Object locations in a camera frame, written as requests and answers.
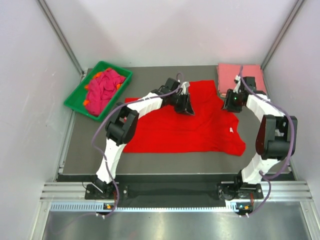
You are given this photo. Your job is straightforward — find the magenta t shirt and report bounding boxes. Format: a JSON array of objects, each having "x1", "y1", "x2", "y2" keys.
[{"x1": 84, "y1": 67, "x2": 127, "y2": 117}]

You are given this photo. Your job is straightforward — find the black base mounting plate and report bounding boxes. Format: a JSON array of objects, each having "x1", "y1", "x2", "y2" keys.
[{"x1": 85, "y1": 182, "x2": 264, "y2": 201}]

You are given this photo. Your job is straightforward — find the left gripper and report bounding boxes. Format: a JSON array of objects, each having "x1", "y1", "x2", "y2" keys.
[{"x1": 169, "y1": 92, "x2": 195, "y2": 116}]

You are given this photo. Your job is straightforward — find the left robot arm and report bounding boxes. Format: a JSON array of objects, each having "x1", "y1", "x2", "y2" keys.
[{"x1": 91, "y1": 78, "x2": 195, "y2": 199}]

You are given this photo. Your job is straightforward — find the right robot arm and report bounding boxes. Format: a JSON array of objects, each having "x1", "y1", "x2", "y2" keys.
[{"x1": 217, "y1": 89, "x2": 298, "y2": 201}]

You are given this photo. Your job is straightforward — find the corner aluminium post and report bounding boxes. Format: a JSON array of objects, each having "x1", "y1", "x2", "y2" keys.
[
  {"x1": 36, "y1": 0, "x2": 85, "y2": 76},
  {"x1": 260, "y1": 0, "x2": 306, "y2": 71}
]

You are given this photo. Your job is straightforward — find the red t shirt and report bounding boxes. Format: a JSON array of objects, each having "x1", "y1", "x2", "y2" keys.
[{"x1": 124, "y1": 80, "x2": 246, "y2": 156}]

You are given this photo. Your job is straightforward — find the left corner aluminium post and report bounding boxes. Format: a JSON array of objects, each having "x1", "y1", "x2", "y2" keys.
[{"x1": 36, "y1": 0, "x2": 85, "y2": 76}]

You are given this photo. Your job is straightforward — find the green plastic bin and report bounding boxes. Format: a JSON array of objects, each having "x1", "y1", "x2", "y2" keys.
[{"x1": 64, "y1": 61, "x2": 133, "y2": 122}]

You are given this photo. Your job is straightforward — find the folded pink t shirt stack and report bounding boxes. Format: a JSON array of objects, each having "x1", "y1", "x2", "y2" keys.
[{"x1": 216, "y1": 63, "x2": 267, "y2": 98}]

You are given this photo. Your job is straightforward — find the right corner aluminium post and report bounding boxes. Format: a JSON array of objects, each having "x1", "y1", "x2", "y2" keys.
[{"x1": 260, "y1": 0, "x2": 306, "y2": 71}]

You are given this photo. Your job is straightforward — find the grey slotted cable duct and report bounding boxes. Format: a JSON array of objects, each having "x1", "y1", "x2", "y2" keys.
[{"x1": 50, "y1": 201, "x2": 249, "y2": 213}]

